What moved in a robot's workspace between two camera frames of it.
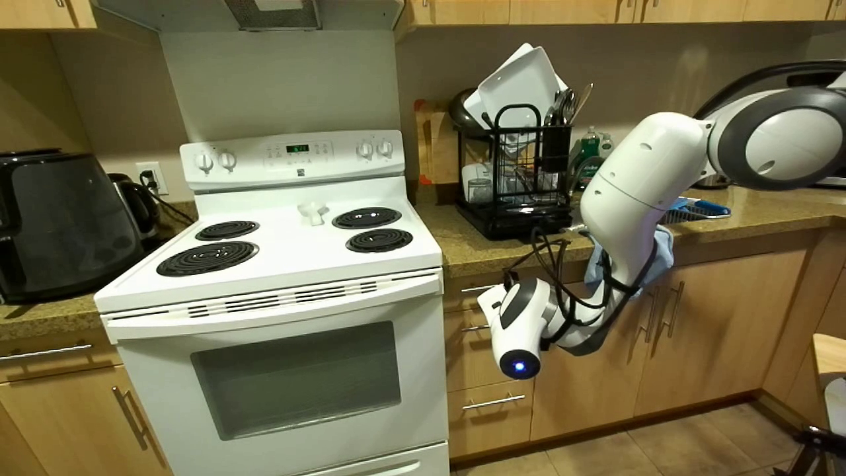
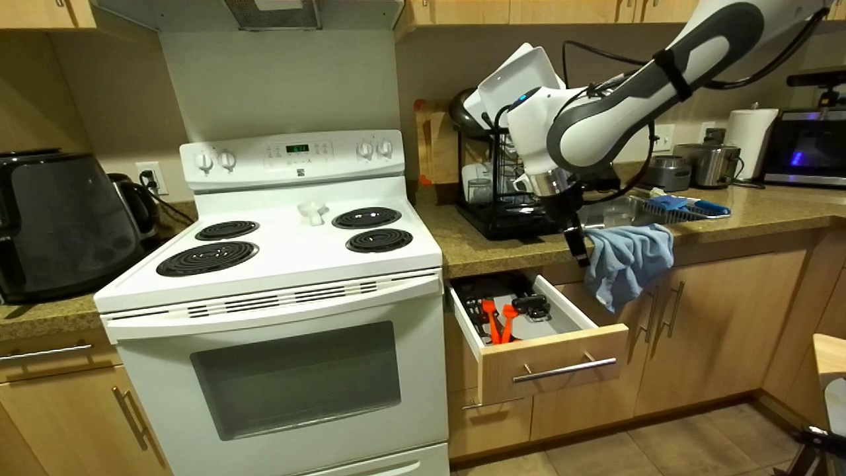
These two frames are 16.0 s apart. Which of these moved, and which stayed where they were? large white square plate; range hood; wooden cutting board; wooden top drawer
Moved: wooden top drawer
Stayed: range hood; large white square plate; wooden cutting board
